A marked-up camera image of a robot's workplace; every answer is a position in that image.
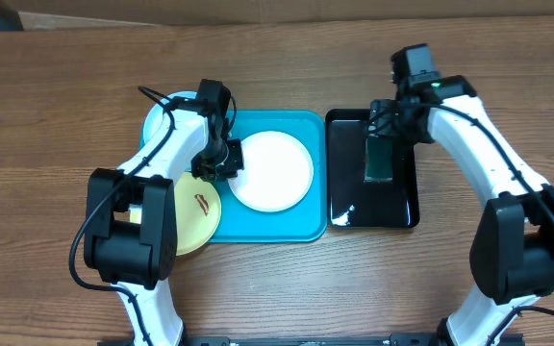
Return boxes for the green scouring sponge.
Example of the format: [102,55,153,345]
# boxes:
[365,136,392,183]

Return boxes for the white plate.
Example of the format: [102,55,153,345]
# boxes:
[228,131,315,212]

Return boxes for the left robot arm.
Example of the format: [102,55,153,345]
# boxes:
[68,79,244,345]

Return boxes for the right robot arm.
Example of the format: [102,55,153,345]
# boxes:
[365,43,554,346]

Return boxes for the black plastic tray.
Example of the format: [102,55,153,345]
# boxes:
[325,109,420,229]

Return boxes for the teal plastic tray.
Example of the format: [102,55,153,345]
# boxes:
[210,110,328,243]

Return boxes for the yellow plate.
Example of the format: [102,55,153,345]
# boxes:
[129,171,223,257]

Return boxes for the light blue plate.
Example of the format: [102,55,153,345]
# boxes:
[139,91,196,148]

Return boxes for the cardboard panel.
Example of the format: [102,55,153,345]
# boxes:
[1,0,554,25]

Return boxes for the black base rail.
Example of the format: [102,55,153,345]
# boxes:
[97,331,526,346]

